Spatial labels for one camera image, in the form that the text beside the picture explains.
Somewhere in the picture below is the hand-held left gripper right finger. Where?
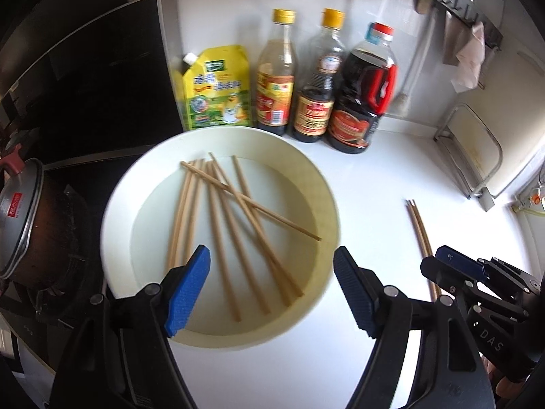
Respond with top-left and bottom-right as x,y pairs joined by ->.
333,246 -> 497,409

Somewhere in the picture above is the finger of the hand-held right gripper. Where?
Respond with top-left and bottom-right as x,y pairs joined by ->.
435,244 -> 540,298
421,256 -> 529,323

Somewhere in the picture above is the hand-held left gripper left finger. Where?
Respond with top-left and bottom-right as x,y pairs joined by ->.
50,245 -> 211,409

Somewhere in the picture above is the single wooden chopstick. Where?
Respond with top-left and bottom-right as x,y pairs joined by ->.
411,199 -> 435,260
406,200 -> 441,303

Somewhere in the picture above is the bundle of wooden chopsticks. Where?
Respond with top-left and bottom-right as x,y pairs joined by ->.
166,152 -> 322,322

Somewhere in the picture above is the white round bowl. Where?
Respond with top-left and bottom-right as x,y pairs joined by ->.
100,127 -> 342,350

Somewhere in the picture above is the person's right hand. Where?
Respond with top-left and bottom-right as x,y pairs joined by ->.
489,366 -> 525,409

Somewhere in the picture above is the metal board rack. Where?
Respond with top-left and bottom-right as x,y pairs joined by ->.
434,103 -> 504,211

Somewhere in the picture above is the metal cooking pot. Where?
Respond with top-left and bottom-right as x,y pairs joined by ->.
0,145 -> 92,284

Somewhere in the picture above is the dark soy sauce bottle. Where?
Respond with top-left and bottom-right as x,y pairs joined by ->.
292,7 -> 346,143

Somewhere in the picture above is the yellow seasoning pouch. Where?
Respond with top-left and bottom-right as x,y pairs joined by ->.
170,45 -> 253,132

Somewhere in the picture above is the pale hanging cloth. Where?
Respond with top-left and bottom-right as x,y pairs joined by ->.
451,21 -> 486,93

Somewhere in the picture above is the amber vinegar bottle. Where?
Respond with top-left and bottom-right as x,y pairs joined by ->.
255,9 -> 298,137

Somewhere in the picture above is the black gas stove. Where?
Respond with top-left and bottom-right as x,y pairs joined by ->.
0,0 -> 184,350

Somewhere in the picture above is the wall power socket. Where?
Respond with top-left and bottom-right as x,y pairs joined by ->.
511,187 -> 545,214

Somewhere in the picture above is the large red-handled sauce jug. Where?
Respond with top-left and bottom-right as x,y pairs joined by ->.
327,22 -> 399,154

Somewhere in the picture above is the grey wall hook rail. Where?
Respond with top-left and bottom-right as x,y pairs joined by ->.
383,0 -> 503,49

